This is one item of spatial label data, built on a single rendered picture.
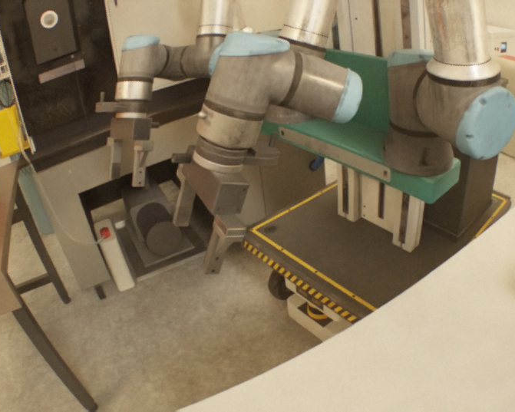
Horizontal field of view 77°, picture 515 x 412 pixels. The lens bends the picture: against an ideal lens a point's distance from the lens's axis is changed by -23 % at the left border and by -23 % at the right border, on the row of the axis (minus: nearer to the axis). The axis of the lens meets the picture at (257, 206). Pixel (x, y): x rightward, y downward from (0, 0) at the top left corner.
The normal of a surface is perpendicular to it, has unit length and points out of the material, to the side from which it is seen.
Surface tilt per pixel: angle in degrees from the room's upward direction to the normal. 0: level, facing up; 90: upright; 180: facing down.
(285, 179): 90
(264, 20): 90
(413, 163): 70
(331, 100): 100
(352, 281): 0
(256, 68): 89
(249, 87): 89
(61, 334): 0
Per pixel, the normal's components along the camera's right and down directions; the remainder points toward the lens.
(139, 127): 0.70, 0.19
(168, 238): 0.48, 0.41
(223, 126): -0.13, 0.40
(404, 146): -0.71, 0.12
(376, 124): -0.79, 0.40
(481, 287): -0.11, -0.84
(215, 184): -0.83, -0.01
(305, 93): 0.17, 0.64
